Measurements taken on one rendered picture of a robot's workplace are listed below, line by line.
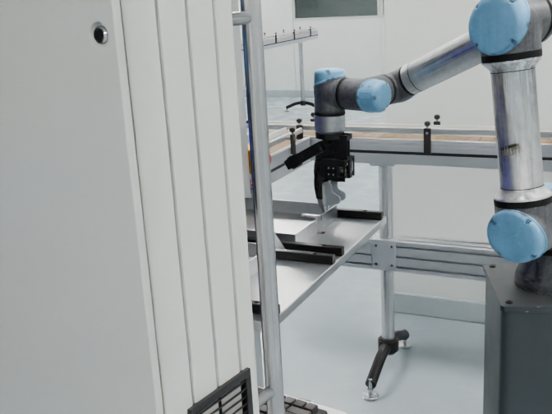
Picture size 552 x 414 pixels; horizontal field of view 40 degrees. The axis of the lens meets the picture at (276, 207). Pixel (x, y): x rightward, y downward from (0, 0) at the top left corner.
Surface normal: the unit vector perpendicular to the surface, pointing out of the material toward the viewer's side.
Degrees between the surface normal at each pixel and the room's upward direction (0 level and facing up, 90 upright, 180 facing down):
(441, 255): 90
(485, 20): 82
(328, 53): 90
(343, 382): 0
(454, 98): 90
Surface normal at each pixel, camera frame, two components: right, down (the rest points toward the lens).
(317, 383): -0.06, -0.96
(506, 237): -0.65, 0.36
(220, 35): 0.83, 0.11
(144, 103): 0.18, 0.26
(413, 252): -0.43, 0.27
